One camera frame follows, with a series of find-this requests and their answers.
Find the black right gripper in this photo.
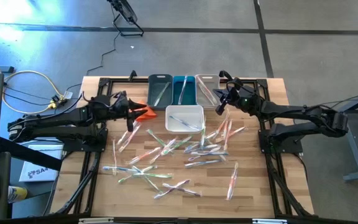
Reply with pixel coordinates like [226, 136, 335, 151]
[213, 77, 262, 116]

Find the orange cloth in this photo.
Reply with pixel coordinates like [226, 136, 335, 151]
[134, 100, 157, 123]

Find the white plastic bin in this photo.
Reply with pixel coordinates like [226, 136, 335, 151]
[165, 105, 205, 135]

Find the black floor fan stand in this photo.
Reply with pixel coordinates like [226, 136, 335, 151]
[106, 0, 145, 37]

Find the yellow can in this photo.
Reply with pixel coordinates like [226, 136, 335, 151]
[7, 185, 29, 203]

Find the black power cable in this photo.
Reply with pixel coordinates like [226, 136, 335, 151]
[86, 30, 118, 77]

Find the white box with label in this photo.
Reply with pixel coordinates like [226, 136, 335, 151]
[18, 144, 65, 183]

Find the blue toothbrush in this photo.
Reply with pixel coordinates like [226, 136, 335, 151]
[102, 165, 140, 174]
[184, 159, 224, 169]
[183, 142, 222, 154]
[190, 150, 230, 157]
[168, 114, 203, 131]

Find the pink wrapped toothbrush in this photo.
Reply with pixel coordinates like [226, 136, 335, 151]
[149, 136, 178, 165]

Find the green toothbrush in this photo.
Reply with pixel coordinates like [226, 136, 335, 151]
[161, 134, 194, 156]
[200, 115, 208, 147]
[117, 164, 158, 184]
[145, 128, 168, 147]
[152, 82, 172, 108]
[132, 166, 165, 195]
[131, 172, 174, 179]

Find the slate grey plastic bin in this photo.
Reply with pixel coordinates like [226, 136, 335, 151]
[147, 73, 174, 110]

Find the orange toothbrush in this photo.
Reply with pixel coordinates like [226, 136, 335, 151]
[201, 88, 214, 106]
[118, 123, 142, 154]
[112, 138, 118, 177]
[196, 76, 218, 105]
[126, 146, 162, 166]
[226, 161, 239, 201]
[223, 119, 233, 152]
[215, 125, 249, 144]
[204, 112, 231, 140]
[116, 123, 138, 146]

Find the yellow cable connector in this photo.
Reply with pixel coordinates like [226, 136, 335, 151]
[47, 95, 74, 110]

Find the yellow cable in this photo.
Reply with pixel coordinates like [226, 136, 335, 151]
[0, 51, 65, 115]

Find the translucent clear plastic bin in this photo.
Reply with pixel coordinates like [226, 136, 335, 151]
[195, 73, 222, 110]

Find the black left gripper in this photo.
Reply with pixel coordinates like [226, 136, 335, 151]
[87, 91, 149, 122]

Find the teal plastic bin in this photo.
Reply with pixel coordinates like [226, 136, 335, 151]
[172, 75, 198, 106]

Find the silver metal bracket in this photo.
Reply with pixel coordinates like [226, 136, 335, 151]
[78, 217, 114, 224]
[252, 218, 288, 224]

